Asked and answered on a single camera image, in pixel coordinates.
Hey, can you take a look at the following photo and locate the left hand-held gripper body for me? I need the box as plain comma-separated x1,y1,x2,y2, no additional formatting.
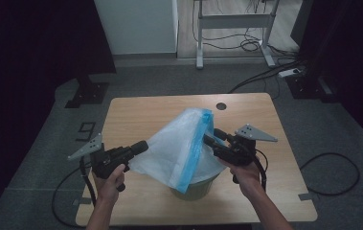
67,133,132,180

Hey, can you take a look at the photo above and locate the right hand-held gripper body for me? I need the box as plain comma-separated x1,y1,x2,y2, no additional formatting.
214,124,279,167

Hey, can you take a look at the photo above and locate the white bag with blue band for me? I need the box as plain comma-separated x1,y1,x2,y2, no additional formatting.
128,107,228,195

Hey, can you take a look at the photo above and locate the green plastic trash bin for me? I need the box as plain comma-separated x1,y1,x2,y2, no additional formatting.
169,172,216,202

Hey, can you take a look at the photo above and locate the person's right hand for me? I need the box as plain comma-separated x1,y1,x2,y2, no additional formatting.
218,158,265,196

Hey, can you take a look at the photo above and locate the person's left hand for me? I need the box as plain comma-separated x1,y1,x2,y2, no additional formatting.
92,164,126,205

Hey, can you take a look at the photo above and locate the black stand base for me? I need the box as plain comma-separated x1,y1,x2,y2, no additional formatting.
285,71,340,104
64,75,110,109

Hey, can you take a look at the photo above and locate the white power strip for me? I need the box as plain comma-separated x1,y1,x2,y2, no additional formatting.
278,67,302,79

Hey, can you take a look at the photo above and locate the white cabinet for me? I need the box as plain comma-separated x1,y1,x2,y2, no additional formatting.
93,0,179,56

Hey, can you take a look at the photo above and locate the dark curtain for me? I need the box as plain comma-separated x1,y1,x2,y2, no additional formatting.
290,0,363,151
0,0,117,224

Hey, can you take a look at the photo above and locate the left hand-held gripper cable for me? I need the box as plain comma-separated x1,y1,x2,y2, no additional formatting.
52,156,97,228

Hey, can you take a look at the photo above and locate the hand-held gripper cable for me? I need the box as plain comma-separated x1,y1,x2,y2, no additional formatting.
233,148,269,193
52,156,97,228

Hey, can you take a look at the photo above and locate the right hand-held gripper cable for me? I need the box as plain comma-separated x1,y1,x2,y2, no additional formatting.
233,148,269,193

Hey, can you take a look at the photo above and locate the thick black floor cable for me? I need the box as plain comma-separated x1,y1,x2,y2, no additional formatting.
227,58,307,95

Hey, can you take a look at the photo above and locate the tangle of thin black cables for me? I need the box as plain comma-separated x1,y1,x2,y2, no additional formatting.
191,0,298,65

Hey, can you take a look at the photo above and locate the white metal desk frame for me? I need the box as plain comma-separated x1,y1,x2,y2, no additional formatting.
193,0,281,70

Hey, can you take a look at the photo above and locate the looped black floor cable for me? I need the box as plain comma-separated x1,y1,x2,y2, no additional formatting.
299,152,361,196

